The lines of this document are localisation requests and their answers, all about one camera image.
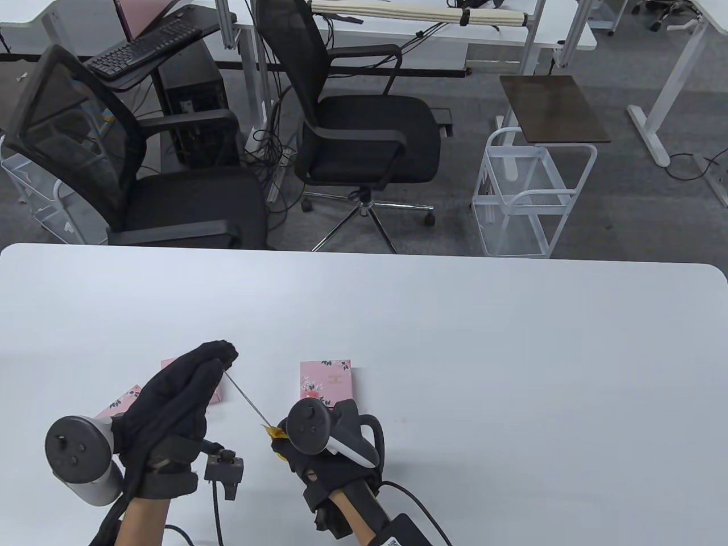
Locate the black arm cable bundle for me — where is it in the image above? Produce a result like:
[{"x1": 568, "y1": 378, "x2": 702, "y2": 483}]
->
[{"x1": 88, "y1": 495, "x2": 129, "y2": 546}]

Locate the silver necklace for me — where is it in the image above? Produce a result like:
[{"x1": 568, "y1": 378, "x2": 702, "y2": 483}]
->
[{"x1": 224, "y1": 371, "x2": 271, "y2": 427}]

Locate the rolled beige mat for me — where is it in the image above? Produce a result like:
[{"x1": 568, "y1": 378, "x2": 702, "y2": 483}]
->
[{"x1": 312, "y1": 0, "x2": 530, "y2": 29}]

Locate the white wire trolley cart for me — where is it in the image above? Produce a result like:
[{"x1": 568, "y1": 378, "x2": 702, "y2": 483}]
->
[
  {"x1": 0, "y1": 134, "x2": 94, "y2": 245},
  {"x1": 470, "y1": 127, "x2": 598, "y2": 259}
]

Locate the black mesh office chair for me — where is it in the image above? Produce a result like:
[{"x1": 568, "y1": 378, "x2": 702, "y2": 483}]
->
[
  {"x1": 254, "y1": 0, "x2": 453, "y2": 255},
  {"x1": 2, "y1": 44, "x2": 278, "y2": 251}
]

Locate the black office chair base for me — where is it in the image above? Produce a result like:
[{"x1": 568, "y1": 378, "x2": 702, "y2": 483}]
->
[{"x1": 630, "y1": 0, "x2": 694, "y2": 33}]

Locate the person's left hand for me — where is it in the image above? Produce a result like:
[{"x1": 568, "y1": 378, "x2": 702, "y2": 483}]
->
[{"x1": 111, "y1": 340, "x2": 239, "y2": 495}]

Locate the black braided cable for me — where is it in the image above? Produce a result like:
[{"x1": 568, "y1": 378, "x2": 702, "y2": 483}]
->
[
  {"x1": 210, "y1": 483, "x2": 225, "y2": 546},
  {"x1": 378, "y1": 481, "x2": 456, "y2": 546}
]

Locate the white desk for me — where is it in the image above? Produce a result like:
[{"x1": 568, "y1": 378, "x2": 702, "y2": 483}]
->
[
  {"x1": 626, "y1": 0, "x2": 728, "y2": 208},
  {"x1": 0, "y1": 0, "x2": 123, "y2": 57}
]

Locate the pink screen laptop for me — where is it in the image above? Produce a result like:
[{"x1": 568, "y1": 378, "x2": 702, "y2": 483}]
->
[{"x1": 113, "y1": 0, "x2": 183, "y2": 42}]

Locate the tangle of black cables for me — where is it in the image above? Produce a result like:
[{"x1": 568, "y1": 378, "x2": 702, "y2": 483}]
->
[{"x1": 243, "y1": 68, "x2": 302, "y2": 228}]

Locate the person's left forearm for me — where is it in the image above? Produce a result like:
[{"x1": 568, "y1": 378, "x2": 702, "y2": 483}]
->
[{"x1": 117, "y1": 495, "x2": 171, "y2": 546}]

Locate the person's right forearm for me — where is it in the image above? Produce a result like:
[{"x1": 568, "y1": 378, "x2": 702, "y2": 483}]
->
[{"x1": 329, "y1": 483, "x2": 393, "y2": 546}]

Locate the dark wooden side table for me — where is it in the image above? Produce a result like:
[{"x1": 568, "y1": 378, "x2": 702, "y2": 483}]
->
[{"x1": 494, "y1": 75, "x2": 612, "y2": 177}]

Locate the person's right hand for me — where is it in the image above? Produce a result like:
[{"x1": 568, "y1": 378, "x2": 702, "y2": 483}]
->
[{"x1": 270, "y1": 417, "x2": 382, "y2": 502}]

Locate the yellow cloth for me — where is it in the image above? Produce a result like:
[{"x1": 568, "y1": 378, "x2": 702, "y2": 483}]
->
[{"x1": 263, "y1": 424, "x2": 291, "y2": 456}]

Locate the black floor cable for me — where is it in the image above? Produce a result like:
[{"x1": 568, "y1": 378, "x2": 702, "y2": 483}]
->
[{"x1": 665, "y1": 145, "x2": 728, "y2": 183}]

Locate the pink floral gift box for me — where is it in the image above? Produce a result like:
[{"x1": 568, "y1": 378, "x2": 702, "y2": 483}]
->
[
  {"x1": 161, "y1": 357, "x2": 224, "y2": 406},
  {"x1": 94, "y1": 385, "x2": 143, "y2": 421}
]

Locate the black computer tower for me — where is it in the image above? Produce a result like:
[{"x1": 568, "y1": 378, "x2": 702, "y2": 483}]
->
[{"x1": 158, "y1": 39, "x2": 239, "y2": 169}]

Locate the black keyboard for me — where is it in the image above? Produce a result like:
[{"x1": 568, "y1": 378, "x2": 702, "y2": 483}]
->
[{"x1": 85, "y1": 22, "x2": 204, "y2": 79}]

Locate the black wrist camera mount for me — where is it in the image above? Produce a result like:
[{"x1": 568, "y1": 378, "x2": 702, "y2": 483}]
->
[
  {"x1": 139, "y1": 435, "x2": 245, "y2": 501},
  {"x1": 301, "y1": 466, "x2": 365, "y2": 541}
]

